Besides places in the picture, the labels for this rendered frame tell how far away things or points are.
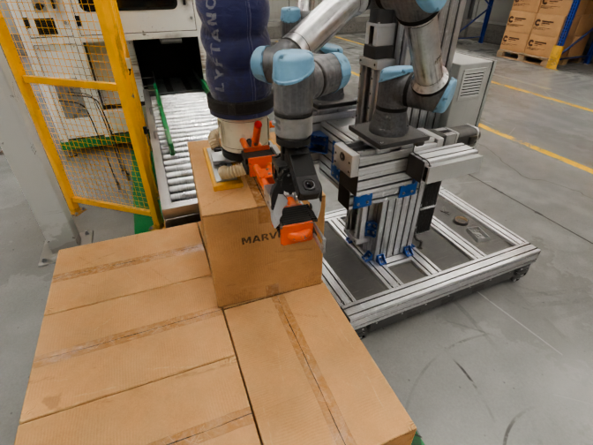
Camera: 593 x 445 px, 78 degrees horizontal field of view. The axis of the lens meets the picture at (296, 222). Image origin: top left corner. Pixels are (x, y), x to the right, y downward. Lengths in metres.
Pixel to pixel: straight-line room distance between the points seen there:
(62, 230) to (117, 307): 1.35
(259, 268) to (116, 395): 0.56
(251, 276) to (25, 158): 1.65
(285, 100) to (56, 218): 2.20
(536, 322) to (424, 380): 0.77
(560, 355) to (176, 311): 1.82
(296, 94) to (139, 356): 0.96
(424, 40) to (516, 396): 1.54
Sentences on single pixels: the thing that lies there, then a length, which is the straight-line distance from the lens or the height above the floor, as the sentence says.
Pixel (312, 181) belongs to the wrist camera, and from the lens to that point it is 0.71.
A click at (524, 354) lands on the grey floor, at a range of 2.21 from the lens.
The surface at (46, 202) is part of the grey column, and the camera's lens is 2.68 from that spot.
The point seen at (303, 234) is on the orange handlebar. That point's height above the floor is 1.08.
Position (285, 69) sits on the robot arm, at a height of 1.41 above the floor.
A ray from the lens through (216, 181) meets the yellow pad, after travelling 1.26.
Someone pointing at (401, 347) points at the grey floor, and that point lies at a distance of 2.00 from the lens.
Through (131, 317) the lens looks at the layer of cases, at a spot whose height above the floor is 0.54.
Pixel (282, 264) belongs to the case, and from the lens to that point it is 1.31.
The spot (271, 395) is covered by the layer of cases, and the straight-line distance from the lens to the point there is 1.16.
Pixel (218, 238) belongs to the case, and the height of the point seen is 0.85.
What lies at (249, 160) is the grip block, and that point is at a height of 1.10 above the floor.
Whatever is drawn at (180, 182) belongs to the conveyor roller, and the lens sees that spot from 2.24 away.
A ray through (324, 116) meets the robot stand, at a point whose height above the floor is 0.97.
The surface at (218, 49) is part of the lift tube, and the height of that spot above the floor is 1.36.
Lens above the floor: 1.55
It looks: 35 degrees down
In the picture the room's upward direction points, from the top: straight up
